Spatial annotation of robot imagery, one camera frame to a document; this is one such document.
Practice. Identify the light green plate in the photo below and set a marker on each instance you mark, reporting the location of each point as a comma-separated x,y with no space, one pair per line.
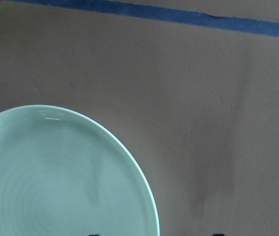
63,174

